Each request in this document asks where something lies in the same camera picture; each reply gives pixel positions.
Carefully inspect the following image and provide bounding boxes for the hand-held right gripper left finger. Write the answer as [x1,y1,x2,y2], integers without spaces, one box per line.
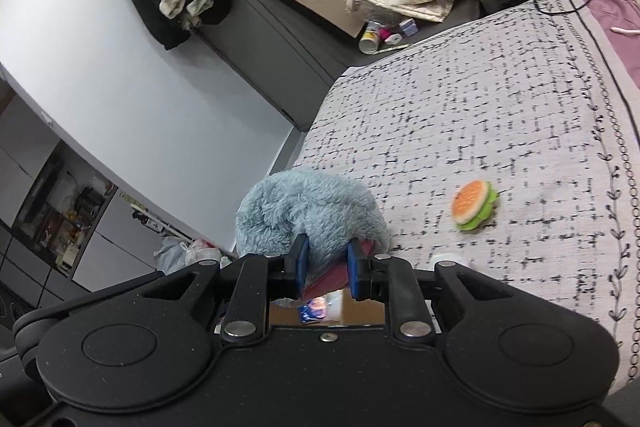
[134,234,312,339]

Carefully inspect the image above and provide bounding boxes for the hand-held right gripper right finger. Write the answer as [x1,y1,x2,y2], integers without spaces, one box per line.
[346,239,522,341]

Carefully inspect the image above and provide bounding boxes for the blue tissue packet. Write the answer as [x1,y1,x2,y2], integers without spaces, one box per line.
[298,299,329,324]

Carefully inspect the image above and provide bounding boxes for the fluffy blue plush slipper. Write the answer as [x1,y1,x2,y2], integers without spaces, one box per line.
[234,171,394,303]

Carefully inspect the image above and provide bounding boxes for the burger plush toy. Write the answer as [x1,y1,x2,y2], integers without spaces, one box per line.
[451,180,500,233]

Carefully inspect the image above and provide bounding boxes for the white plastic bags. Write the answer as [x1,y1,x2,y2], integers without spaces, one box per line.
[152,235,224,278]

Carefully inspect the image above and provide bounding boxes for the black patterned white bedspread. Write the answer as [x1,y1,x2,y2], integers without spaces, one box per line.
[292,0,640,381]

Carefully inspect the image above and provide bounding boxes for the grey wardrobe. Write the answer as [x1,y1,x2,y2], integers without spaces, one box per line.
[82,0,352,131]

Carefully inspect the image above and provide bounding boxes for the yellow white can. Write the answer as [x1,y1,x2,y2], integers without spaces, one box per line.
[358,20,384,56]

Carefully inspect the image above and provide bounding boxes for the cluttered display shelf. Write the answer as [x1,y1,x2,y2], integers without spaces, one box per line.
[9,141,119,279]

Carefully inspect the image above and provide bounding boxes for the pink bed sheet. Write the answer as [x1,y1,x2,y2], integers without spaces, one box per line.
[574,0,640,118]

